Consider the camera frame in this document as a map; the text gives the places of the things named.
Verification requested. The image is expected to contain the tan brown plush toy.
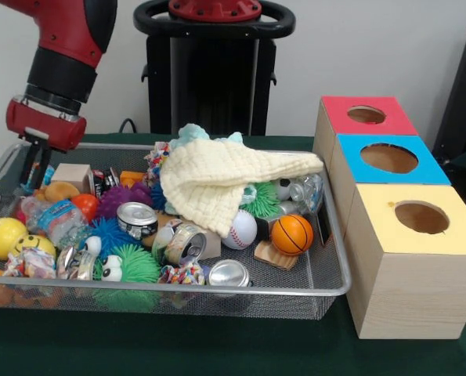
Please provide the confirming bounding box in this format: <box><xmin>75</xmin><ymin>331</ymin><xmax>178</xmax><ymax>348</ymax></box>
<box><xmin>34</xmin><ymin>181</ymin><xmax>81</xmax><ymax>203</ymax></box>

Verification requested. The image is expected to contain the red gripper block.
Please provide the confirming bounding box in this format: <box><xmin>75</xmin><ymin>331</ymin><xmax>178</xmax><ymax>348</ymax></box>
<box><xmin>5</xmin><ymin>96</ymin><xmax>88</xmax><ymax>191</ymax></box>

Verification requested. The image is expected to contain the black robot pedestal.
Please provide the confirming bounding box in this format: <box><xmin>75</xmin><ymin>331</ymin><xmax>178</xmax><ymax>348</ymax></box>
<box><xmin>132</xmin><ymin>0</ymin><xmax>296</xmax><ymax>137</ymax></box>

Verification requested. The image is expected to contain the yellow smiley face ball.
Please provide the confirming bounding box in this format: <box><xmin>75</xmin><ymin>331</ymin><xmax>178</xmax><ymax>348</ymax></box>
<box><xmin>13</xmin><ymin>233</ymin><xmax>57</xmax><ymax>259</ymax></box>

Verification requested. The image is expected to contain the green fuzzy toy with eyes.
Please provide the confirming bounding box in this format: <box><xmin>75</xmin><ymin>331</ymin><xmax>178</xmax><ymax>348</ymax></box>
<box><xmin>93</xmin><ymin>244</ymin><xmax>162</xmax><ymax>284</ymax></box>

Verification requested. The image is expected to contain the shallow clear mesh bin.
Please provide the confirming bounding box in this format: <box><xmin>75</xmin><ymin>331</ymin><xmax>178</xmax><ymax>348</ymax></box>
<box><xmin>0</xmin><ymin>140</ymin><xmax>353</xmax><ymax>321</ymax></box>

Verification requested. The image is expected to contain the small orange basketball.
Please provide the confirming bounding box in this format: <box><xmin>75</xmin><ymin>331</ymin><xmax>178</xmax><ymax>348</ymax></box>
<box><xmin>270</xmin><ymin>214</ymin><xmax>315</xmax><ymax>257</ymax></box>

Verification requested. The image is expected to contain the wooden box with three holes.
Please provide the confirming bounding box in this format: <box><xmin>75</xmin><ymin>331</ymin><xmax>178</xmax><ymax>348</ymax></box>
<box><xmin>312</xmin><ymin>95</ymin><xmax>466</xmax><ymax>340</ymax></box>

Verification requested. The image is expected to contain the silver crushed can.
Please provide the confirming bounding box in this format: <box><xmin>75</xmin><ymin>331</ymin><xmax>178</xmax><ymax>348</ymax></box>
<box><xmin>207</xmin><ymin>259</ymin><xmax>251</xmax><ymax>288</ymax></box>

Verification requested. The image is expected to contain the cream waffle cloth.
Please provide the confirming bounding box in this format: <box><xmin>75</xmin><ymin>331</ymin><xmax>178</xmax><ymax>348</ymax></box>
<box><xmin>158</xmin><ymin>139</ymin><xmax>324</xmax><ymax>238</ymax></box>

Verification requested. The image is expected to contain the black cable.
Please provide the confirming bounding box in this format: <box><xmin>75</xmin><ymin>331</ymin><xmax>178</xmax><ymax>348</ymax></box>
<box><xmin>118</xmin><ymin>118</ymin><xmax>139</xmax><ymax>135</ymax></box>

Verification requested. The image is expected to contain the small white baseball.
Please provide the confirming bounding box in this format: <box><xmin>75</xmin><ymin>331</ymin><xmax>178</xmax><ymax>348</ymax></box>
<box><xmin>221</xmin><ymin>209</ymin><xmax>258</xmax><ymax>250</ymax></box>

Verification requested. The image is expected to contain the black crushed soda can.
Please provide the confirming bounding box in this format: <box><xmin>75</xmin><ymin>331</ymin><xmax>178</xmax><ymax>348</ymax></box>
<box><xmin>116</xmin><ymin>201</ymin><xmax>159</xmax><ymax>240</ymax></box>

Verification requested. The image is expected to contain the plain yellow ball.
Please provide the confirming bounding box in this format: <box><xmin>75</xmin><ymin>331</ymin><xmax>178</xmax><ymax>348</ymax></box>
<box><xmin>0</xmin><ymin>218</ymin><xmax>29</xmax><ymax>261</ymax></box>

